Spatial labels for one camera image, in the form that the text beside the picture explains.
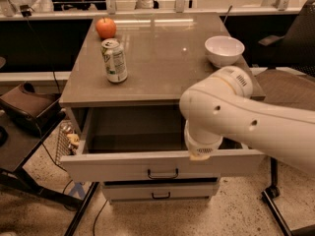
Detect grey bottom drawer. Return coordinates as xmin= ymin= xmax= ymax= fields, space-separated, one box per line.
xmin=102 ymin=182 xmax=219 ymax=203

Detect black side table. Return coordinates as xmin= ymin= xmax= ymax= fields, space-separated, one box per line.
xmin=0 ymin=111 xmax=98 ymax=236

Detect grey drawer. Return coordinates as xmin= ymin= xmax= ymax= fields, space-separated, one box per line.
xmin=102 ymin=182 xmax=219 ymax=203
xmin=61 ymin=105 xmax=264 ymax=182

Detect grey top drawer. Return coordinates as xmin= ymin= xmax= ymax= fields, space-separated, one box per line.
xmin=61 ymin=105 xmax=264 ymax=182

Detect red apple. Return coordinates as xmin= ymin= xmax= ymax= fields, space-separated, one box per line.
xmin=95 ymin=18 xmax=116 ymax=39

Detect wire mesh basket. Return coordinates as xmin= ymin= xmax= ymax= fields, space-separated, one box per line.
xmin=55 ymin=120 xmax=80 ymax=168

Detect brown office chair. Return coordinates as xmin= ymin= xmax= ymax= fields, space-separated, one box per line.
xmin=256 ymin=0 xmax=315 ymax=236

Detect white bowl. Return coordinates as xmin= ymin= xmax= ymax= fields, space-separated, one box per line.
xmin=205 ymin=35 xmax=245 ymax=68

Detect grey drawer cabinet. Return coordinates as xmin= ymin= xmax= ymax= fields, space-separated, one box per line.
xmin=58 ymin=12 xmax=266 ymax=205

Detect white green soda can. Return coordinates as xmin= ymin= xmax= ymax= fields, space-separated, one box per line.
xmin=101 ymin=38 xmax=128 ymax=84

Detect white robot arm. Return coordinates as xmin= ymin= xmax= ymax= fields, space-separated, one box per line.
xmin=179 ymin=66 xmax=315 ymax=175

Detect black floor cable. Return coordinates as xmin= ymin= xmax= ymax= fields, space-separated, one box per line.
xmin=92 ymin=200 xmax=108 ymax=236

